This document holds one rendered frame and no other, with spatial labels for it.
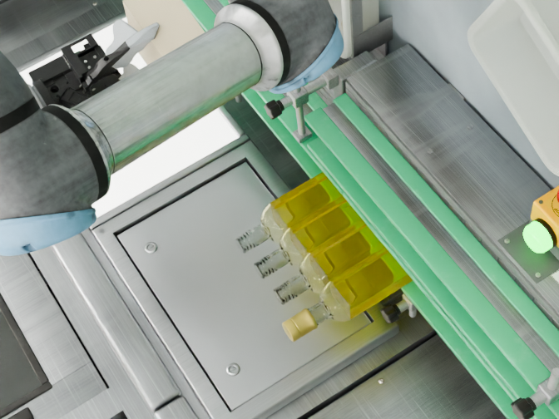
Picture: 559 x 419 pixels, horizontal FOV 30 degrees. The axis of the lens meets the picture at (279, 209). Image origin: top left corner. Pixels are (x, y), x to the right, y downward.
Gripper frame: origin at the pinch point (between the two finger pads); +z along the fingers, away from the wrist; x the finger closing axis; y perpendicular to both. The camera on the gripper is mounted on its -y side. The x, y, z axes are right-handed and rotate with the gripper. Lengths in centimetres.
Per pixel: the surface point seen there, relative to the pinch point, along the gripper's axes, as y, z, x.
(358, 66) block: -15.2, 25.8, 5.0
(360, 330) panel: -46, 7, 28
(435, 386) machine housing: -60, 12, 30
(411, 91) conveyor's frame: -24.2, 29.5, 3.6
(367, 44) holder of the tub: -11.4, 30.3, 7.5
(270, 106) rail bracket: -14.4, 9.9, 4.5
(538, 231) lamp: -56, 27, -7
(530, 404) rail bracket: -74, 12, -5
